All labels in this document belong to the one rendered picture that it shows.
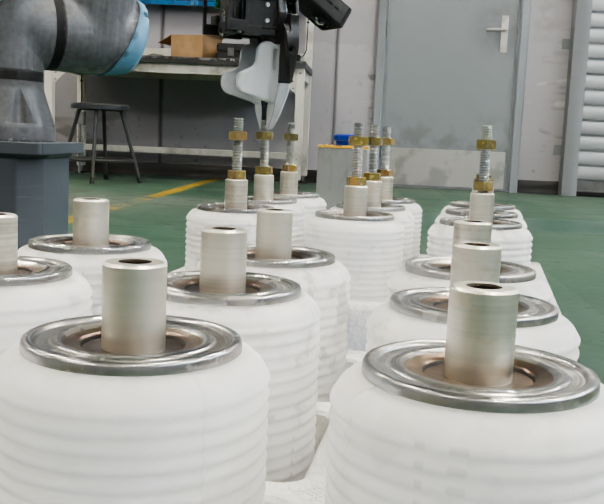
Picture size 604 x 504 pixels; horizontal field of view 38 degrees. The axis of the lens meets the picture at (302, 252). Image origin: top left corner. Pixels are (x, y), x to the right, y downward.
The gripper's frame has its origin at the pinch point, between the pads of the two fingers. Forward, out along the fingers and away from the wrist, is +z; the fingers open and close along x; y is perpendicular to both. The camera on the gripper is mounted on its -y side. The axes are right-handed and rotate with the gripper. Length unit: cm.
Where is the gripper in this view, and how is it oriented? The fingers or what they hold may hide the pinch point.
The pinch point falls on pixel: (272, 117)
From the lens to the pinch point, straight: 98.3
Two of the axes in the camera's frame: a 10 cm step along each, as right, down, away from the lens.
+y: -8.8, 0.3, -4.7
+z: -0.4, 9.9, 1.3
